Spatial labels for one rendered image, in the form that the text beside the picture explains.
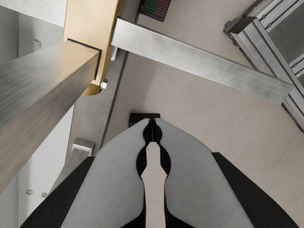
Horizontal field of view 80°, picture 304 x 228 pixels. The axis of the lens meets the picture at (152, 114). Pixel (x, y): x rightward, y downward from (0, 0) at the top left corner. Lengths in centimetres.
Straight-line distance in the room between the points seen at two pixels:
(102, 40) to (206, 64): 13
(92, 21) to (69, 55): 6
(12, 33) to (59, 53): 33
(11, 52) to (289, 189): 210
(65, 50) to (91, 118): 26
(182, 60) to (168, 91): 92
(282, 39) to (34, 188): 116
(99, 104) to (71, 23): 22
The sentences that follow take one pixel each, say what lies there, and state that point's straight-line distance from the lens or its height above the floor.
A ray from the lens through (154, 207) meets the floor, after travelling 191.
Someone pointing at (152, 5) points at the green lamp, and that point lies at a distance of 36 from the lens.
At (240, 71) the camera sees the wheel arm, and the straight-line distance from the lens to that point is 26.
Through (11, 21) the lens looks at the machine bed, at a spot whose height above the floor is 64.
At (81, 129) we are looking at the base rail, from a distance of 46.
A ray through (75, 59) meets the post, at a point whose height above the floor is 90.
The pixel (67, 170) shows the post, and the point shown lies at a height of 80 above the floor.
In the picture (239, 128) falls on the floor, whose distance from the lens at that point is 143.
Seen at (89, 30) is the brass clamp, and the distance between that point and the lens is 23.
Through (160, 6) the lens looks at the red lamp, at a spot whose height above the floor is 70.
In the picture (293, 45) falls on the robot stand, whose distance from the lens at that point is 108.
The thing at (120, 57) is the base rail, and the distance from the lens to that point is 37.
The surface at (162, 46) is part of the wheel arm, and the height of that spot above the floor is 83.
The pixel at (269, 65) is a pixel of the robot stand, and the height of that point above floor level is 23.
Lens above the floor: 106
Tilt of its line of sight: 61 degrees down
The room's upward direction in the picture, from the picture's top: 178 degrees clockwise
